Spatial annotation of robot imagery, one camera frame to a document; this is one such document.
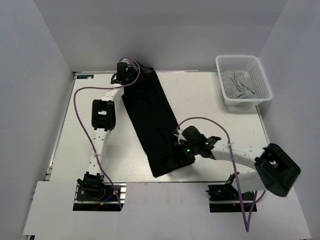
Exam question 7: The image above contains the black t shirt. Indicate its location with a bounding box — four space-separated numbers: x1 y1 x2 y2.
122 68 195 178

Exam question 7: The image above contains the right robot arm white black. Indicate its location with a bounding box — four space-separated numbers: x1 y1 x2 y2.
167 134 301 201

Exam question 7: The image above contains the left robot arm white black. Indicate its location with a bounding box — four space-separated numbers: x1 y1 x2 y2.
85 63 153 182

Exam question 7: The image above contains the blue label sticker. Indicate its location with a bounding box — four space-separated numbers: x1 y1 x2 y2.
76 74 94 80

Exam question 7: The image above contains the grey t shirt in basket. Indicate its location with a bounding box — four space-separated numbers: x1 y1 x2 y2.
221 70 256 99

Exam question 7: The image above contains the white plastic basket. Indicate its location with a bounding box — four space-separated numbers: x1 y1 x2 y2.
215 55 273 106

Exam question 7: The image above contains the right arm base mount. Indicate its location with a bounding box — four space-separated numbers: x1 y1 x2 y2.
206 184 242 213

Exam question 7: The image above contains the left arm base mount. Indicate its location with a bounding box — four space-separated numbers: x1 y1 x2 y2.
72 172 127 212

